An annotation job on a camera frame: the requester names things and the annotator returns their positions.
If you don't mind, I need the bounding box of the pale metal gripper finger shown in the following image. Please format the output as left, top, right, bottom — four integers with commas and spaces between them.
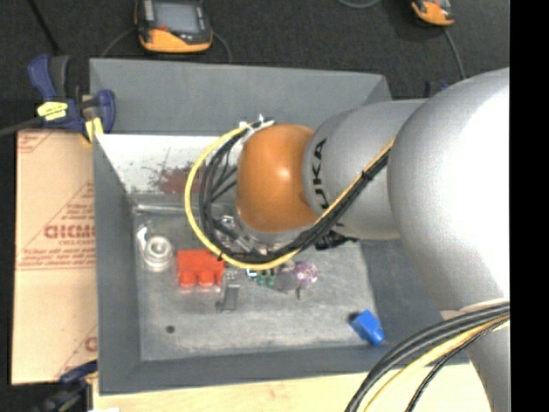
215, 270, 242, 312

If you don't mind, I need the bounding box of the grey metal bin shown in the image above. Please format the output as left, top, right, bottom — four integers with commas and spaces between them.
88, 58, 432, 395

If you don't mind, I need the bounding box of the red toy building brick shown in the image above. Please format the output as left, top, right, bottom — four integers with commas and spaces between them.
175, 248, 226, 294

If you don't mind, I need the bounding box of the purple translucent ball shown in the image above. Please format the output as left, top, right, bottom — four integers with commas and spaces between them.
293, 260, 319, 286

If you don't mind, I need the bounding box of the blue plastic block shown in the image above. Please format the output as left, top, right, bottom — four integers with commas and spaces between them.
348, 308, 386, 347

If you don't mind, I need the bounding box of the brown cardboard board red print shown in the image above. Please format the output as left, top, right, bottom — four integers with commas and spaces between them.
10, 128, 100, 386

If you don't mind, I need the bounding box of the black cylinder on white bracket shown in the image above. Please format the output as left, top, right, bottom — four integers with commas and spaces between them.
273, 270, 305, 301

